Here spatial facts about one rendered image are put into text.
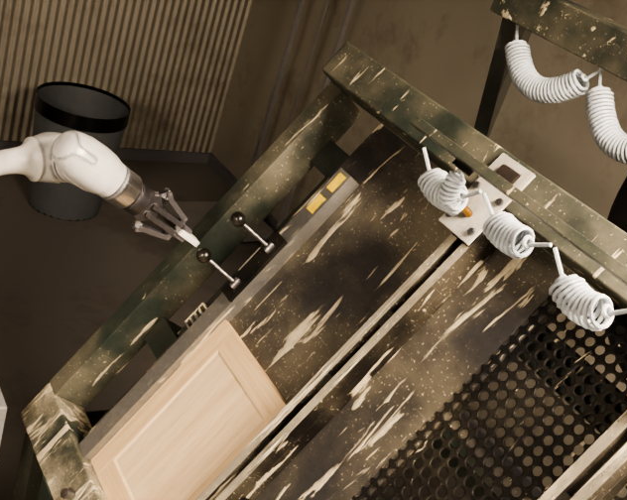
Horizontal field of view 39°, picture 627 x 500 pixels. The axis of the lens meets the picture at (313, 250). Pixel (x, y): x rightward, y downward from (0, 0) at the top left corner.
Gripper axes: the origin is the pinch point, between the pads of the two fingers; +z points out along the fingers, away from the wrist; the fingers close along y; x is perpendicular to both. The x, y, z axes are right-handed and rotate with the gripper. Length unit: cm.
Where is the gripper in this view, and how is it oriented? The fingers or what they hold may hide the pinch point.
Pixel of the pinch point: (187, 235)
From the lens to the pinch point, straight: 221.0
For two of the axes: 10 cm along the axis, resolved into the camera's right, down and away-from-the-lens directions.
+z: 5.5, 4.7, 7.0
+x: 4.7, 5.1, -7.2
